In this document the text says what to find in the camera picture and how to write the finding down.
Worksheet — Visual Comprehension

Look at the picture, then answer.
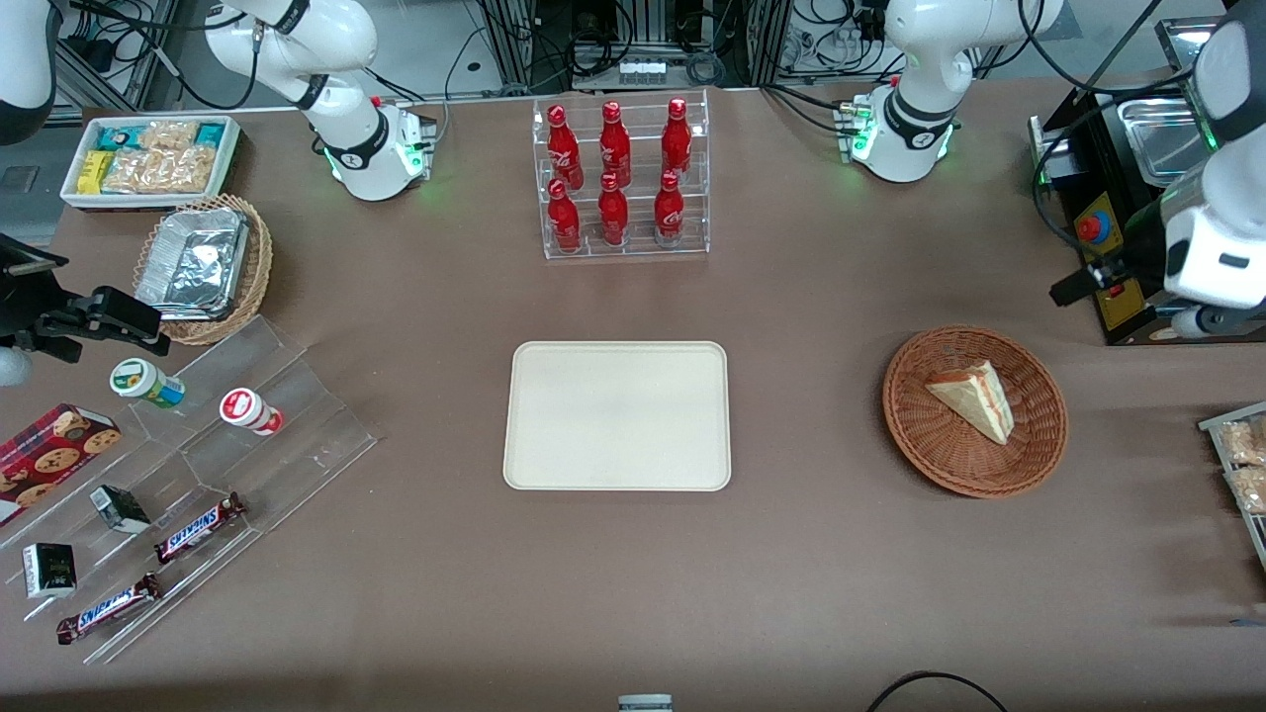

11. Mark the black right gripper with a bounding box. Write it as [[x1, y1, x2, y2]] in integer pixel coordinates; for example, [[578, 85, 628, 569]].
[[0, 232, 172, 361]]

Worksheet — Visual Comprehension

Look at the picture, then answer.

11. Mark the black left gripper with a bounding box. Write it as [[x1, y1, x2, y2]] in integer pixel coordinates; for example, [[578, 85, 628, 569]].
[[1049, 197, 1180, 309]]

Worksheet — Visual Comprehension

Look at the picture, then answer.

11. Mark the aluminium foil tray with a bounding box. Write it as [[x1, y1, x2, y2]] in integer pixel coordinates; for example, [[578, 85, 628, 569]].
[[136, 208, 250, 322]]

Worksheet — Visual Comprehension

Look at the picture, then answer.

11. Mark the triangular wrapped sandwich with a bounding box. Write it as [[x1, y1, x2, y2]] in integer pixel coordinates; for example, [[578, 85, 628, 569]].
[[924, 360, 1017, 447]]

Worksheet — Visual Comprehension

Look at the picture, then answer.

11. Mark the light wicker basket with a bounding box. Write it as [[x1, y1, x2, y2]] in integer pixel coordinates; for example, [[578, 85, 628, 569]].
[[133, 194, 274, 346]]

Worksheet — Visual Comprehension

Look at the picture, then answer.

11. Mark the metal tray with snacks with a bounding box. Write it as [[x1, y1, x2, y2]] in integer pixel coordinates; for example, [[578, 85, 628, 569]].
[[1198, 400, 1266, 577]]

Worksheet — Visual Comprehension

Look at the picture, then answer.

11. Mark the brown wicker basket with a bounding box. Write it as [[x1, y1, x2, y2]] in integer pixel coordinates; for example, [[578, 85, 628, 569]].
[[882, 325, 1070, 499]]

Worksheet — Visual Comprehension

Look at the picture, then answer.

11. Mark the beige rectangular tray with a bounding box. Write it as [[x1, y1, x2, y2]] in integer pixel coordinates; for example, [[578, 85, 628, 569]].
[[502, 340, 733, 492]]

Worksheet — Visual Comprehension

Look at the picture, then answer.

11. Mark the green label yogurt cup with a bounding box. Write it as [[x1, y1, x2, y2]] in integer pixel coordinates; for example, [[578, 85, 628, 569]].
[[109, 358, 187, 410]]

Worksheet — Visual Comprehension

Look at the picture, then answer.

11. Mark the black machine with red button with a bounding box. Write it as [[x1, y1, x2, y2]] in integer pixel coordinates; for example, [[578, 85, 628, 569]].
[[1029, 81, 1266, 347]]

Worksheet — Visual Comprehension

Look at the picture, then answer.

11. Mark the red tartan cookie box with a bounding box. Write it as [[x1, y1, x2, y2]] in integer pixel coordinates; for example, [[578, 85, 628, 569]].
[[0, 402, 123, 527]]

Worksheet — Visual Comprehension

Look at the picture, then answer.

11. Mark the clear cracker bag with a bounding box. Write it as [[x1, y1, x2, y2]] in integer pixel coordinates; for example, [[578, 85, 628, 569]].
[[138, 120, 200, 152], [102, 148, 175, 195], [163, 145, 220, 195]]

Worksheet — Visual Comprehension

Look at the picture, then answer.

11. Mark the stainless steel pan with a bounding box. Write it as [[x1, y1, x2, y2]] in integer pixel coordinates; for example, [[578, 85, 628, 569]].
[[1113, 94, 1214, 165]]

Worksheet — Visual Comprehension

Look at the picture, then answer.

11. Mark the red label yogurt cup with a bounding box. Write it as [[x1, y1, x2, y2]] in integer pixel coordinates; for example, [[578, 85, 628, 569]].
[[219, 388, 285, 437]]

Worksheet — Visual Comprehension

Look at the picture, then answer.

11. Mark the small dark green carton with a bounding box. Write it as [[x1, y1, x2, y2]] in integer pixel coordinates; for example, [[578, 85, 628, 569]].
[[22, 542, 78, 600], [89, 485, 152, 536]]

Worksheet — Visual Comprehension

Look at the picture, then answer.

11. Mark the white plastic snack bin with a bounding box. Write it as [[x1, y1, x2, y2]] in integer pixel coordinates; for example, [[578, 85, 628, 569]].
[[59, 114, 244, 212]]

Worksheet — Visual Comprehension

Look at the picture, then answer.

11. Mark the clear snack bag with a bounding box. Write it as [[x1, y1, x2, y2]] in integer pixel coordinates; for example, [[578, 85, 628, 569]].
[[1226, 465, 1266, 515], [1219, 417, 1266, 468]]

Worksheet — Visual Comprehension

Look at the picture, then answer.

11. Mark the Snickers chocolate bar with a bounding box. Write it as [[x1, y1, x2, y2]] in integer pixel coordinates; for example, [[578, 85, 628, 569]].
[[154, 492, 247, 566], [55, 573, 163, 646]]

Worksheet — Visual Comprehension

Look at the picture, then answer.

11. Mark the clear acrylic stepped stand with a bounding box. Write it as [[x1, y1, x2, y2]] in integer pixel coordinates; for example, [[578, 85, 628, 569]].
[[0, 410, 266, 666], [124, 314, 379, 540]]

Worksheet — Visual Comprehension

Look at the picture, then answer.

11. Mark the red cola bottle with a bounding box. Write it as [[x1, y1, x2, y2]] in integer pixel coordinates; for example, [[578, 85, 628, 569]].
[[661, 97, 694, 180], [598, 100, 633, 189], [547, 178, 584, 254], [597, 173, 631, 247], [547, 104, 586, 190], [654, 170, 686, 244]]

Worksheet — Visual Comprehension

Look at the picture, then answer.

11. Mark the clear acrylic bottle rack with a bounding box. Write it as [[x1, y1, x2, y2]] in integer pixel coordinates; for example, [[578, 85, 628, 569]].
[[532, 88, 711, 261]]

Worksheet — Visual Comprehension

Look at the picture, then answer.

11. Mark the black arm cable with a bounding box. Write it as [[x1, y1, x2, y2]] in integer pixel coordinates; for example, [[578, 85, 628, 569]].
[[1031, 94, 1124, 260]]

